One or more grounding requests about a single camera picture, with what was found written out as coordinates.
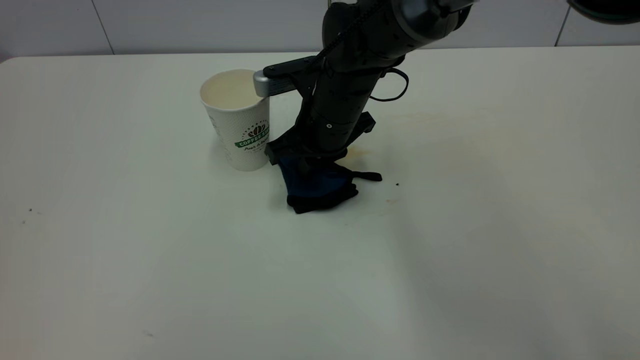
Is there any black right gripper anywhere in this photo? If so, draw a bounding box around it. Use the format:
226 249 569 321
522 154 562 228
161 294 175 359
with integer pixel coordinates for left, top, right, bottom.
264 111 377 177

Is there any blue and black cloth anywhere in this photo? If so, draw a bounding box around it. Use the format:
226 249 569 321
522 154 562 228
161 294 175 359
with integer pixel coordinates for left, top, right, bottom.
276 156 384 215

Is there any white paper coffee cup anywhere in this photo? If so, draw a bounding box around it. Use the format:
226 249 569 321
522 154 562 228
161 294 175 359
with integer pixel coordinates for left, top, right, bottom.
199 69 272 172

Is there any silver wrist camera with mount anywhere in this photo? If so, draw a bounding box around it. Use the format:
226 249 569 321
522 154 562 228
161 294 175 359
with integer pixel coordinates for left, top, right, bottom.
252 55 323 99

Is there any black looped camera cable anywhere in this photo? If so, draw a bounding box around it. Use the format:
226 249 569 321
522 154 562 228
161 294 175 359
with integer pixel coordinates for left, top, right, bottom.
369 67 410 103

